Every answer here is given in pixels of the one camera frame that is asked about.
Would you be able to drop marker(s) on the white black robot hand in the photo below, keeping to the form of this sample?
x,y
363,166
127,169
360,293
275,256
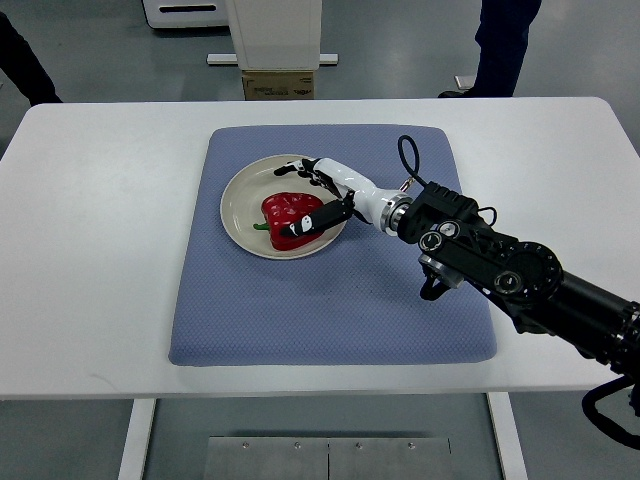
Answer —
x,y
356,195

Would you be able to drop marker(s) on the red bell pepper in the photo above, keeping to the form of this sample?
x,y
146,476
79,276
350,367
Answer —
x,y
282,209

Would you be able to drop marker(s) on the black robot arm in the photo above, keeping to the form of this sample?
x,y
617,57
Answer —
x,y
526,281

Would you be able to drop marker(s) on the cream round plate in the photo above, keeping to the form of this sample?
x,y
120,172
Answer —
x,y
240,207

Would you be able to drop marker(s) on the blue textured mat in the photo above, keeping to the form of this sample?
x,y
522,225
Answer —
x,y
354,302

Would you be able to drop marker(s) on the cardboard box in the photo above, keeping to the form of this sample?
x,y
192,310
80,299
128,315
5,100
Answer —
x,y
278,85

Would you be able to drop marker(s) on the white machine column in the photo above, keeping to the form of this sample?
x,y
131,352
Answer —
x,y
281,28

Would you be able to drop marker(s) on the person in blue jeans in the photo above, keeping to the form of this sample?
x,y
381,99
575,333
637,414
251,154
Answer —
x,y
502,37

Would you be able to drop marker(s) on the white table leg right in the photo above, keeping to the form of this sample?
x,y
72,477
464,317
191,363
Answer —
x,y
506,436

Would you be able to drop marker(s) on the white table leg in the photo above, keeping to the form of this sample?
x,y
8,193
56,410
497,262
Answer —
x,y
506,436
134,456

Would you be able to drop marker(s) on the white device with slot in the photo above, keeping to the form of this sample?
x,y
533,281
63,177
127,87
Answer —
x,y
175,14

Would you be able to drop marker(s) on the white table leg left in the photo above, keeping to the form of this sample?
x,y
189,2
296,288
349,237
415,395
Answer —
x,y
134,456

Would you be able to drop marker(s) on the person in dark clothes left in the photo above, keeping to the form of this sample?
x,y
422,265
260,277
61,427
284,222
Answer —
x,y
22,67

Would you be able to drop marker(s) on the grey floor rail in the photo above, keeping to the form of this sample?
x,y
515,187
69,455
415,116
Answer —
x,y
272,62

